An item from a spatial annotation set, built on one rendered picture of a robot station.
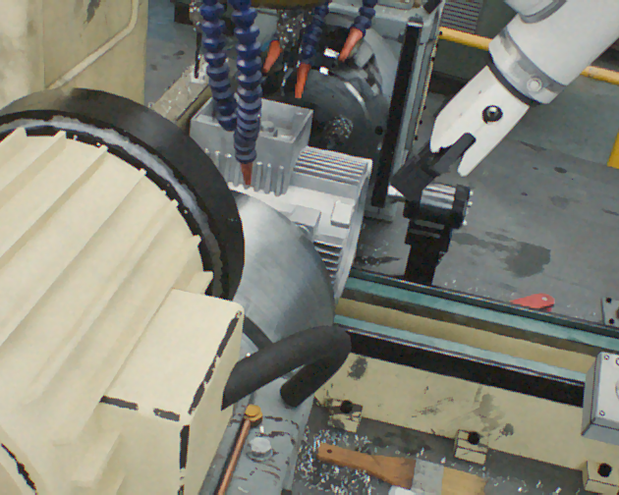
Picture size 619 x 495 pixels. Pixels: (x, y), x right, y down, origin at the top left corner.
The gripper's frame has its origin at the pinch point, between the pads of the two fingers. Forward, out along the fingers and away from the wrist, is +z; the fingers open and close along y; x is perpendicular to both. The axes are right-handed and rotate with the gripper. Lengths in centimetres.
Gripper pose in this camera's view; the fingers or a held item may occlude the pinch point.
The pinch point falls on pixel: (412, 178)
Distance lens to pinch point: 99.1
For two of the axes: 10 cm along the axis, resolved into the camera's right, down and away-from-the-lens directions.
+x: -7.7, -6.2, -1.8
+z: -6.1, 6.1, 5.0
